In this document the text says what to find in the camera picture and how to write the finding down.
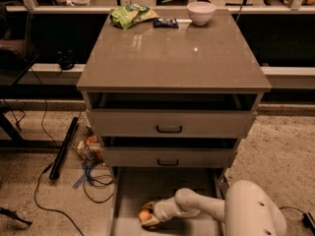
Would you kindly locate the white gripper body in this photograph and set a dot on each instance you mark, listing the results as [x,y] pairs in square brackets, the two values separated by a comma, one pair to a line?
[160,210]

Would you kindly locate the orange fruit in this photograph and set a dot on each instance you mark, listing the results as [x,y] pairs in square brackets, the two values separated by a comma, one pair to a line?
[144,215]

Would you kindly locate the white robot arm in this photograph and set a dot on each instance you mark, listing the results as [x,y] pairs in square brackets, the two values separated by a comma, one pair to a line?
[246,210]

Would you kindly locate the grey bottom drawer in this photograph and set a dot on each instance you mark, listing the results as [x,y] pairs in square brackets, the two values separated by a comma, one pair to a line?
[139,185]

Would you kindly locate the grey drawer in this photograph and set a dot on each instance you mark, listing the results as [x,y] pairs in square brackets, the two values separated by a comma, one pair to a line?
[171,123]
[139,185]
[167,157]

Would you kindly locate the grey middle drawer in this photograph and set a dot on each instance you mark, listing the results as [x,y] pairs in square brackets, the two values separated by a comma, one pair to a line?
[167,157]

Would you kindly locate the grey top drawer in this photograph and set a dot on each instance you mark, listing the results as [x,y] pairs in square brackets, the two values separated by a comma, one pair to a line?
[171,123]

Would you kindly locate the grey drawer cabinet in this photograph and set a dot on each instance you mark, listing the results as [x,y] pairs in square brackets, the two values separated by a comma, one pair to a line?
[207,68]

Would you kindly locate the small cluttered box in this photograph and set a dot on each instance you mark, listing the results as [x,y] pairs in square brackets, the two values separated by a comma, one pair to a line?
[89,149]

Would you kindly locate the black bar on floor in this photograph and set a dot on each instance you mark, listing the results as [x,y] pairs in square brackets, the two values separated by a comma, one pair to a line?
[55,170]

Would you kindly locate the black plug block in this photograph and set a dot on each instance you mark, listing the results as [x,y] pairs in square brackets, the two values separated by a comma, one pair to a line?
[309,221]

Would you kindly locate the black round device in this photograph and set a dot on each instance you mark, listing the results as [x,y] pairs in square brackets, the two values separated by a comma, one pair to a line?
[66,60]

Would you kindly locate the dark blue snack packet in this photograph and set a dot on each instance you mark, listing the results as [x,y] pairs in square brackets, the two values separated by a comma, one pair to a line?
[170,23]

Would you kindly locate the green snack bag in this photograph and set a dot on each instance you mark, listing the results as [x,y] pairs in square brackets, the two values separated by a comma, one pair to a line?
[126,16]

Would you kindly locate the white ceramic bowl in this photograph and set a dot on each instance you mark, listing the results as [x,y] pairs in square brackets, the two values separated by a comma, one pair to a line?
[200,12]

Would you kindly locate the black chair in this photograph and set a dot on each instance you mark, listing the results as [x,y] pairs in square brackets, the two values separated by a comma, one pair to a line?
[16,55]

